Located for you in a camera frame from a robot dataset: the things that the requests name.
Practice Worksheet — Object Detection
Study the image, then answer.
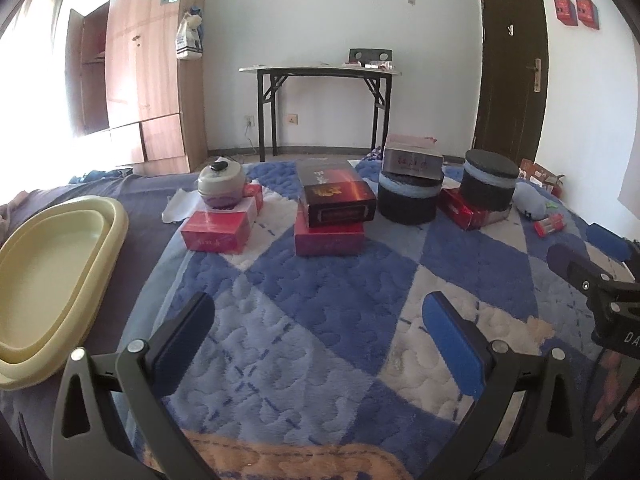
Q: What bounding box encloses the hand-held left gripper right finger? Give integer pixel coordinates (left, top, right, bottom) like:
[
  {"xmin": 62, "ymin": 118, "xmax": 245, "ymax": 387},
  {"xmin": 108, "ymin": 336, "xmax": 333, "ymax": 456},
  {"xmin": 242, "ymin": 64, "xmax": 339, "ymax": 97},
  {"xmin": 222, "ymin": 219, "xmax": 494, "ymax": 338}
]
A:
[{"xmin": 421, "ymin": 291, "xmax": 596, "ymax": 480}]

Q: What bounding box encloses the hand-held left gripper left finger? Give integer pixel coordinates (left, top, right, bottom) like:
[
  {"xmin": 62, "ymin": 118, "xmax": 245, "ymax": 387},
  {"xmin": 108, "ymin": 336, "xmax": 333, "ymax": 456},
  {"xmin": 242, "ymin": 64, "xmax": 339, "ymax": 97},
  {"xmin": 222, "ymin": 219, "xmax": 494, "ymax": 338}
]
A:
[{"xmin": 50, "ymin": 291, "xmax": 217, "ymax": 480}]

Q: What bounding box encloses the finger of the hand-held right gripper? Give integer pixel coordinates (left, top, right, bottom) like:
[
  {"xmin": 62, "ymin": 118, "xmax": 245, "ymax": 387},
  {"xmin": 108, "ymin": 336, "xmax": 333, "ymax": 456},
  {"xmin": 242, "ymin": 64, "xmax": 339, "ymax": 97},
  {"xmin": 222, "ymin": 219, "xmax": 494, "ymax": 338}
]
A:
[
  {"xmin": 546, "ymin": 243, "xmax": 621, "ymax": 311},
  {"xmin": 588, "ymin": 223, "xmax": 640, "ymax": 281}
]

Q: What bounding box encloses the red clear lighter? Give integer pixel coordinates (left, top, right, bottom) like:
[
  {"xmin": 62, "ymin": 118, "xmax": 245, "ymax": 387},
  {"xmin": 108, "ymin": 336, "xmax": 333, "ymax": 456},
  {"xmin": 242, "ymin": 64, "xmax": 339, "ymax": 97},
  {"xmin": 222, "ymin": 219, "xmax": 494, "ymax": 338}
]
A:
[{"xmin": 534, "ymin": 213, "xmax": 565, "ymax": 237}]

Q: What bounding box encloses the blue grey soft pouch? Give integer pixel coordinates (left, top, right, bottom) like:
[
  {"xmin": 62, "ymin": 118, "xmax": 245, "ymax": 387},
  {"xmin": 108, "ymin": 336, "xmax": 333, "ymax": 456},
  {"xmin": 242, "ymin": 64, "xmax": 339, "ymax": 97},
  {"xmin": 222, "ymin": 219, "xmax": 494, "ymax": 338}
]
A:
[{"xmin": 514, "ymin": 181, "xmax": 551, "ymax": 221}]

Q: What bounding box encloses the red box with gold print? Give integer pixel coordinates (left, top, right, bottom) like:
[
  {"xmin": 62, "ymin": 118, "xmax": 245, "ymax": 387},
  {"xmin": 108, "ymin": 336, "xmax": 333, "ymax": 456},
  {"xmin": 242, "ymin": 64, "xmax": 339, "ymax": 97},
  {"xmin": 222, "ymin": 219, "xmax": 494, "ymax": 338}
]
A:
[{"xmin": 181, "ymin": 209, "xmax": 254, "ymax": 253}]

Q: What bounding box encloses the black foam cylinder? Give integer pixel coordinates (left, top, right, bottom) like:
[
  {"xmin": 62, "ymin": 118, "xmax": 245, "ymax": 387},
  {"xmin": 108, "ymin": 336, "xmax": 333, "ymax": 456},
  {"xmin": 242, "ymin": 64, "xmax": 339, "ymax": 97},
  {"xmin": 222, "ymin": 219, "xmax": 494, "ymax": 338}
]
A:
[
  {"xmin": 459, "ymin": 149, "xmax": 519, "ymax": 213},
  {"xmin": 377, "ymin": 171, "xmax": 442, "ymax": 225}
]

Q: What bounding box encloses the red box with white side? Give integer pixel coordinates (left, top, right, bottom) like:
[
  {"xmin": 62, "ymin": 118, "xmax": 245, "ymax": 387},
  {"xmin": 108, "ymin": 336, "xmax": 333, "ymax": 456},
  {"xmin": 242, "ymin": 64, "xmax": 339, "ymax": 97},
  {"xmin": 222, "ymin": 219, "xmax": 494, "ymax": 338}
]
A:
[{"xmin": 439, "ymin": 187, "xmax": 511, "ymax": 231}]

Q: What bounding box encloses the pale yellow plastic basin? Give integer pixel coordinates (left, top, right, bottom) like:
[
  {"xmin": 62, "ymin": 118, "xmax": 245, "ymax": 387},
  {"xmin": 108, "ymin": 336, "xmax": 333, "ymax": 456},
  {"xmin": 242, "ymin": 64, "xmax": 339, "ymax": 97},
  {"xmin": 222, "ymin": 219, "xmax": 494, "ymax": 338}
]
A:
[{"xmin": 0, "ymin": 195, "xmax": 130, "ymax": 392}]

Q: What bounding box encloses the small red box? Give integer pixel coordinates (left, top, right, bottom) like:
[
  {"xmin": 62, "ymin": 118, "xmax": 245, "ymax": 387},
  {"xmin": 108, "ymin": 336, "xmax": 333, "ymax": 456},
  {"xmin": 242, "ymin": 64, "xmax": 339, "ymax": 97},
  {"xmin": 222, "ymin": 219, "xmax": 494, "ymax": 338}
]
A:
[{"xmin": 241, "ymin": 184, "xmax": 265, "ymax": 216}]

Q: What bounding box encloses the pink red box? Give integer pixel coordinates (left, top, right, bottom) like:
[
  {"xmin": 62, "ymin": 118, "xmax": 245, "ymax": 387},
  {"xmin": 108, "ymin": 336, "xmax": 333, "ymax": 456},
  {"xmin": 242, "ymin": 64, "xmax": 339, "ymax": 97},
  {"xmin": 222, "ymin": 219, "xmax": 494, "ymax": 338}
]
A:
[{"xmin": 294, "ymin": 210, "xmax": 365, "ymax": 257}]

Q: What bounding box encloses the silver rounded case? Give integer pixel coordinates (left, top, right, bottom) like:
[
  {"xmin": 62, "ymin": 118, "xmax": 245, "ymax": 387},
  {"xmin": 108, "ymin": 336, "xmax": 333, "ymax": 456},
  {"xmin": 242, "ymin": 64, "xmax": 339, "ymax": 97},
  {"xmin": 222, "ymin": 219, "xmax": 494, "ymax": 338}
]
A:
[{"xmin": 197, "ymin": 157, "xmax": 248, "ymax": 211}]

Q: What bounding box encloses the silver gold box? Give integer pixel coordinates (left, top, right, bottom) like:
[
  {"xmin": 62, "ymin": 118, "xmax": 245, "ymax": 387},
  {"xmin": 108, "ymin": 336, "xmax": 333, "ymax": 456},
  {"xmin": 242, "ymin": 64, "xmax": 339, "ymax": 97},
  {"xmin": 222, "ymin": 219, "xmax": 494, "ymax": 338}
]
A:
[{"xmin": 381, "ymin": 142, "xmax": 445, "ymax": 181}]

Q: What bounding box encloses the dark red black box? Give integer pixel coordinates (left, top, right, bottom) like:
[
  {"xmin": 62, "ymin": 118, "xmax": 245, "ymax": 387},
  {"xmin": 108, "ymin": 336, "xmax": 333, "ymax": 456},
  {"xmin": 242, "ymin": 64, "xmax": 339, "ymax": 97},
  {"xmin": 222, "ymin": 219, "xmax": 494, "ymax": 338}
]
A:
[{"xmin": 296, "ymin": 159, "xmax": 377, "ymax": 228}]

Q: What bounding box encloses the person's right hand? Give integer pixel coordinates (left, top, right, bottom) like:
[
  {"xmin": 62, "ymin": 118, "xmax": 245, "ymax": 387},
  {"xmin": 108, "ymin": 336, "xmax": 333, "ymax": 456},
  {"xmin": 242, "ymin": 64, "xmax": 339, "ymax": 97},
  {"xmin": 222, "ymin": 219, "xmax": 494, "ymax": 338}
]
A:
[{"xmin": 592, "ymin": 351, "xmax": 636, "ymax": 426}]

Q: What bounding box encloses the red carton on floor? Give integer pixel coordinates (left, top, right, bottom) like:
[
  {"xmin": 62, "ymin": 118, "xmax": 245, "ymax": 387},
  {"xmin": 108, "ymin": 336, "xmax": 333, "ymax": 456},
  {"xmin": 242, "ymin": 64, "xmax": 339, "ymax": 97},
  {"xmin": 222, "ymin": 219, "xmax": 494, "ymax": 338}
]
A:
[{"xmin": 519, "ymin": 158, "xmax": 566, "ymax": 197}]

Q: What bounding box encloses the dark blue bed sheet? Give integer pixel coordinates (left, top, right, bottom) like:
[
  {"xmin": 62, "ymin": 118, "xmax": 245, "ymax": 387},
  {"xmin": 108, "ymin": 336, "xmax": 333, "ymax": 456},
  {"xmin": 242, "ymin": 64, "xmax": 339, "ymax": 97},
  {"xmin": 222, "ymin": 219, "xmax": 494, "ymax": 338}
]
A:
[{"xmin": 0, "ymin": 170, "xmax": 201, "ymax": 480}]

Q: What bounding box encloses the blue white plush blanket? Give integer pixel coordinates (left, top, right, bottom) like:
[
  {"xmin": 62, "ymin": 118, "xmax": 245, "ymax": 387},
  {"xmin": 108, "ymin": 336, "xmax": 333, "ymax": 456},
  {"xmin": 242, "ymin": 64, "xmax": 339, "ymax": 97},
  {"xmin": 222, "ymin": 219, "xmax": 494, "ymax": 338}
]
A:
[{"xmin": 75, "ymin": 157, "xmax": 640, "ymax": 480}]

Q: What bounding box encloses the white cloth piece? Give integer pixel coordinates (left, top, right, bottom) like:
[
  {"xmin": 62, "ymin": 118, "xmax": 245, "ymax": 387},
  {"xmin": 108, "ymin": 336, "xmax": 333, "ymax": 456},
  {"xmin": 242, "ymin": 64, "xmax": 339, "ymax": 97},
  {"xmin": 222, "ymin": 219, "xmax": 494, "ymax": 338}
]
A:
[{"xmin": 161, "ymin": 187, "xmax": 206, "ymax": 225}]

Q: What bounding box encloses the dark brown door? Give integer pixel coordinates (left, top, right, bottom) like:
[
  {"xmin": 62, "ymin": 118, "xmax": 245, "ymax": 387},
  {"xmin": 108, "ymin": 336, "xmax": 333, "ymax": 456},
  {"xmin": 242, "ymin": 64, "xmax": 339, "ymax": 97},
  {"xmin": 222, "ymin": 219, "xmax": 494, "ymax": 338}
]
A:
[{"xmin": 472, "ymin": 0, "xmax": 546, "ymax": 166}]

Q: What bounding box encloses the wooden wardrobe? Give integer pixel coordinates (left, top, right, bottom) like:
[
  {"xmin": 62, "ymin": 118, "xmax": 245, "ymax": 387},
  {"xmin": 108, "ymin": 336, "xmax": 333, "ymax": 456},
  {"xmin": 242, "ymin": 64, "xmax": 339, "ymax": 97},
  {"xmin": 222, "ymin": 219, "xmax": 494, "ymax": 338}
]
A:
[{"xmin": 65, "ymin": 0, "xmax": 208, "ymax": 173}]

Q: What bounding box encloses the black panel with round holes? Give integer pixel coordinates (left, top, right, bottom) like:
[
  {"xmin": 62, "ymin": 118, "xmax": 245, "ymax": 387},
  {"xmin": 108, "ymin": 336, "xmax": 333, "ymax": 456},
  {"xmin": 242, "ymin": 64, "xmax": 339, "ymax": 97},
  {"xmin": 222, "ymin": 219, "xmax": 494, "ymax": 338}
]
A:
[{"xmin": 348, "ymin": 48, "xmax": 394, "ymax": 66}]

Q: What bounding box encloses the black leg folding table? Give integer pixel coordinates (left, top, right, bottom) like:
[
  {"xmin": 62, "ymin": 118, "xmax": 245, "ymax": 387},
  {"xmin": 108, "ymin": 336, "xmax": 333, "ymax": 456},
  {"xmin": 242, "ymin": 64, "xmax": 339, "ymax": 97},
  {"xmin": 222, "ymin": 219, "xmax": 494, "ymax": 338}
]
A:
[{"xmin": 239, "ymin": 64, "xmax": 403, "ymax": 162}]

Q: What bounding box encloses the white blue hanging bag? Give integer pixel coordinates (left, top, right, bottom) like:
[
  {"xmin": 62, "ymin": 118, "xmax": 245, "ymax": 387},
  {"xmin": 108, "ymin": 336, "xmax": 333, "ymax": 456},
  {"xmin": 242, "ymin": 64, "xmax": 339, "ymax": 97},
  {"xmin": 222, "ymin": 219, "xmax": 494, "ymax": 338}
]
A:
[{"xmin": 175, "ymin": 7, "xmax": 205, "ymax": 61}]

